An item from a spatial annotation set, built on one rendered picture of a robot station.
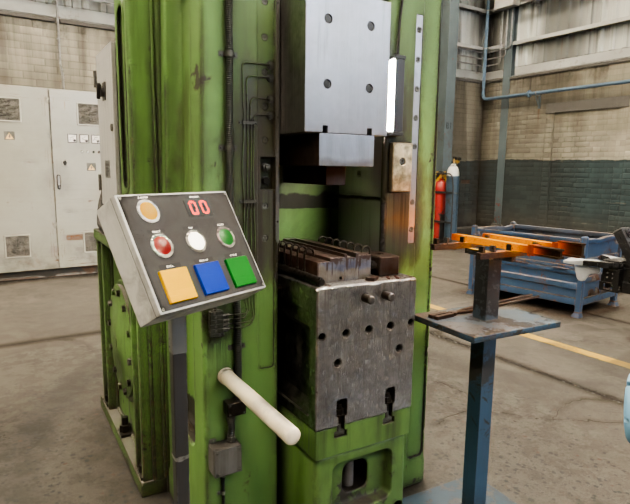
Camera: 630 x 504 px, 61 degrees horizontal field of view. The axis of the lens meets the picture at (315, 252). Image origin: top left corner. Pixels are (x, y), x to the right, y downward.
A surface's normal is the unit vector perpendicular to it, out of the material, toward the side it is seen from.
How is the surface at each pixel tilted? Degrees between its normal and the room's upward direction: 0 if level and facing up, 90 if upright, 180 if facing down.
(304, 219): 90
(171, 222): 60
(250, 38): 90
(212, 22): 90
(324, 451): 90
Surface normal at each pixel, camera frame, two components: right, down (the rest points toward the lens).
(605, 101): -0.84, 0.07
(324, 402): 0.51, 0.14
